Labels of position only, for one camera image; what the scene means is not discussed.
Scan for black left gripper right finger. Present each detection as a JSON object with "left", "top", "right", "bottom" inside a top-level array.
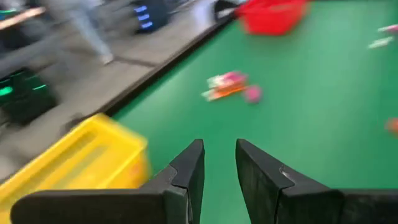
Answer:
[{"left": 235, "top": 138, "right": 398, "bottom": 224}]

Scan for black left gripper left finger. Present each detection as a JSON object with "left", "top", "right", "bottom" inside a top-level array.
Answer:
[{"left": 11, "top": 139, "right": 206, "bottom": 224}]

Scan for orange plastic pumpkin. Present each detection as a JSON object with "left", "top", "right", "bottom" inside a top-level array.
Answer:
[
  {"left": 211, "top": 84, "right": 246, "bottom": 100},
  {"left": 384, "top": 117, "right": 398, "bottom": 136}
]

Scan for yellow plastic basket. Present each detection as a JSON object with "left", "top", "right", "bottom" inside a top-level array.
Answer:
[{"left": 0, "top": 113, "right": 152, "bottom": 224}]

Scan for green table mat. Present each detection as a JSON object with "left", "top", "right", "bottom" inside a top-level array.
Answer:
[{"left": 112, "top": 0, "right": 398, "bottom": 224}]

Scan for black computer tower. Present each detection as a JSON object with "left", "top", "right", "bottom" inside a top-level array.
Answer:
[{"left": 0, "top": 68, "right": 60, "bottom": 126}]

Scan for person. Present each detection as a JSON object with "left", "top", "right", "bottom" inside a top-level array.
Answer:
[{"left": 40, "top": 0, "right": 116, "bottom": 67}]

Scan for red plastic basket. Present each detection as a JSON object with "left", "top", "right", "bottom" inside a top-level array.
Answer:
[{"left": 234, "top": 0, "right": 311, "bottom": 36}]

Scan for black device blue lights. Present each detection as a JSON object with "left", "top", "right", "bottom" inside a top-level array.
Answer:
[{"left": 129, "top": 0, "right": 174, "bottom": 34}]

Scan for wooden board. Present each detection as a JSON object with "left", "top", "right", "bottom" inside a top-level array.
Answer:
[{"left": 0, "top": 6, "right": 47, "bottom": 31}]

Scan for black table frame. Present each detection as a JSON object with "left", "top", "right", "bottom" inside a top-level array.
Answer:
[{"left": 101, "top": 11, "right": 239, "bottom": 118}]

